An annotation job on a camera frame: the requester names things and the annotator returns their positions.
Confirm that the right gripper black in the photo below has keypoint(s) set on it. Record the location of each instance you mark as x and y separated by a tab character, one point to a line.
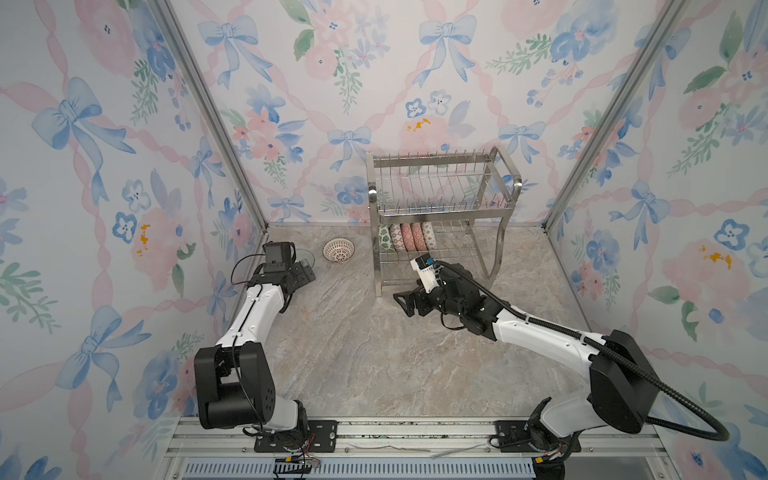
420	296

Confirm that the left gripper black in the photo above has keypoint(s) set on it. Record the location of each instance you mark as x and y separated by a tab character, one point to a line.
304	274

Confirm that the maroon patterned white bowl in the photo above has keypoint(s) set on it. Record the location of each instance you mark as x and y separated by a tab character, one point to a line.
338	250

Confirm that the green leaf pattern bowl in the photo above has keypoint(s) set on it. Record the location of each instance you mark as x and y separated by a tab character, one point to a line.
386	244

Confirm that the green geometric pattern bowl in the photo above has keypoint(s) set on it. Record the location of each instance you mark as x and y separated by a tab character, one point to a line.
429	235

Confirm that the blue triangle pattern bowl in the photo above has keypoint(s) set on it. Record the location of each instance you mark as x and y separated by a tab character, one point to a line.
397	238

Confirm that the steel two-tier dish rack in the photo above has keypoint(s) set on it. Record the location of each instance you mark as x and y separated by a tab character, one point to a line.
469	197

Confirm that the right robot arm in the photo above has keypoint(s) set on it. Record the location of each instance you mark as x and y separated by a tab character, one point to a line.
623	392

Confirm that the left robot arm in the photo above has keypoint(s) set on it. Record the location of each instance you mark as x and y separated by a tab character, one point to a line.
233	380

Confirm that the mint green bowl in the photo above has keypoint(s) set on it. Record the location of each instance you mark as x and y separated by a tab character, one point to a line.
305	257

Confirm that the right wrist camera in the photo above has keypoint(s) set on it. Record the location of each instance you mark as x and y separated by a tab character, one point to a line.
424	265

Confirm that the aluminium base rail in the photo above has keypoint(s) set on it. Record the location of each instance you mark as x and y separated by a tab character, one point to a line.
411	448

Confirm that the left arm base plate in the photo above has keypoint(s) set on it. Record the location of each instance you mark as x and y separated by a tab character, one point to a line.
313	436

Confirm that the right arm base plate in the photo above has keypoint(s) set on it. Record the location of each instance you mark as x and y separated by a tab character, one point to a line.
517	436

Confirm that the left aluminium frame post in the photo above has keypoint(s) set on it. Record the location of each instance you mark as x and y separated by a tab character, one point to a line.
179	45

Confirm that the aluminium frame post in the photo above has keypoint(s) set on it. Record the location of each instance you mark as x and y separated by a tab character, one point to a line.
179	45
660	32

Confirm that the right aluminium frame post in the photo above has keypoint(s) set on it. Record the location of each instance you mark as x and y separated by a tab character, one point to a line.
660	32

